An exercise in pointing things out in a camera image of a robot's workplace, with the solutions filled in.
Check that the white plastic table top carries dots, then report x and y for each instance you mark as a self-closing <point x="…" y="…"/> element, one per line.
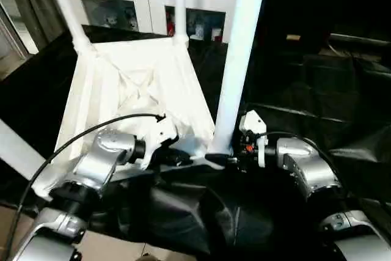
<point x="134" y="65"/>

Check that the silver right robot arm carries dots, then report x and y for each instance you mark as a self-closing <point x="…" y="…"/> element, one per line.
<point x="311" y="169"/>

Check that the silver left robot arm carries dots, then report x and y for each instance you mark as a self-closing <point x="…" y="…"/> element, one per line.
<point x="98" y="163"/>

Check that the black plastic mat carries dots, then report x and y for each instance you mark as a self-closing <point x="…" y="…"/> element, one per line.
<point x="305" y="90"/>

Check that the dark rounded robot body part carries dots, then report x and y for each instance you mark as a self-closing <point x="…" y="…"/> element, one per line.
<point x="146" y="258"/>

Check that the red bottle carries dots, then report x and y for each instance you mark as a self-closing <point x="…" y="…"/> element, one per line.
<point x="170" y="29"/>

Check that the grey curtain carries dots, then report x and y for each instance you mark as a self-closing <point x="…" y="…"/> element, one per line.
<point x="30" y="4"/>

